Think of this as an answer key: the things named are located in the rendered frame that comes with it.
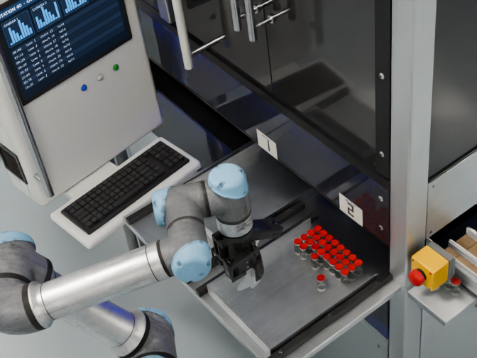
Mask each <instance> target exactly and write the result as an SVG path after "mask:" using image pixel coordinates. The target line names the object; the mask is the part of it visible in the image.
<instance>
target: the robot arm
mask: <svg viewBox="0 0 477 358"><path fill-rule="evenodd" d="M248 191H249V186H248V183H247V179H246V174H245V173H244V171H243V169H242V168H241V167H239V166H238V165H235V164H232V163H223V164H220V165H218V166H217V167H216V168H213V169H212V170H211V172H210V173H209V178H208V179H206V180H202V181H198V182H193V183H187V184H183V185H176V186H169V187H168V188H163V189H160V190H156V191H154V192H153V194H152V203H153V211H154V215H155V220H156V223H157V225H158V226H160V227H164V226H166V229H167V235H168V237H166V238H163V239H160V240H157V241H156V242H153V243H150V244H147V245H145V246H141V247H139V248H137V249H134V250H131V251H128V252H126V253H123V254H120V255H118V256H115V257H112V258H110V259H107V260H104V261H101V262H99V263H96V264H93V265H91V266H88V267H85V268H82V269H80V270H77V271H74V272H72V273H69V274H66V275H62V274H60V273H58V272H57V271H54V268H53V263H52V261H51V260H50V259H47V258H46V257H44V256H42V255H40V254H39V253H37V252H36V251H35V250H36V245H35V242H34V241H33V239H32V238H31V237H30V236H29V235H27V234H26V233H23V232H19V231H6V232H0V333H4V334H8V335H27V334H32V333H34V332H39V331H41V330H44V329H47V328H49V327H51V325H52V323H53V321H54V320H57V319H60V320H62V321H64V322H66V323H68V324H70V325H72V326H74V327H76V328H78V329H80V330H82V331H84V332H86V333H88V334H90V335H91V336H93V337H95V338H97V339H99V340H101V341H103V342H105V343H107V344H109V346H110V349H111V351H112V353H113V354H115V355H116V356H117V357H120V358H177V352H176V346H175V331H174V329H173V326H172V323H171V320H170V318H169V317H168V316H167V315H166V314H165V313H164V312H163V311H161V310H159V309H157V308H152V307H150V308H149V309H147V308H146V307H142V308H136V309H131V310H125V309H123V308H121V307H120V306H118V305H116V304H114V303H112V302H111V301H109V300H111V299H113V298H116V297H119V296H121V295H124V294H127V293H130V292H132V291H135V290H138V289H140V288H143V287H146V286H149V285H151V284H154V283H157V282H159V281H163V280H165V279H167V278H170V277H173V276H175V277H176V278H177V279H178V280H180V281H182V282H186V283H188V282H189V281H192V282H196V281H200V280H202V279H203V278H204V277H206V276H207V275H208V273H209V272H210V270H211V267H212V260H211V252H212V258H213V262H214V265H216V264H217V263H219V264H220V265H221V266H223V269H224V270H225V272H226V276H227V280H228V281H230V282H231V281H232V283H233V282H235V281H237V280H239V279H240V278H243V280H242V281H241V282H240V284H238V286H237V290H238V291H242V290H243V289H245V288H247V287H250V288H254V287H256V286H257V285H258V283H259V282H260V280H261V279H262V277H263V274H264V267H263V261H262V260H261V259H262V256H261V253H260V250H259V248H258V247H257V246H256V245H255V244H256V242H255V241H258V240H263V239H273V238H279V237H280V236H281V234H282V232H283V229H284V227H283V226H281V225H280V223H279V222H278V221H276V220H275V219H273V218H266V219H253V218H252V213H251V203H250V197H249V192H248ZM214 215H215V216H216V223H217V227H218V230H219V231H217V232H215V233H213V234H212V240H213V244H214V247H213V248H211V250H210V247H209V245H208V241H207V233H206V229H205V225H204V218H207V217H211V216H214ZM214 253H215V254H216V255H217V256H218V259H216V260H215V258H214Z"/></svg>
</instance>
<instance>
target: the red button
mask: <svg viewBox="0 0 477 358"><path fill-rule="evenodd" d="M408 278H409V280H410V282H411V284H412V285H414V286H421V285H422V284H423V283H424V276H423V275H422V273H421V272H420V271H418V270H417V269H413V270H412V271H411V272H409V274H408Z"/></svg>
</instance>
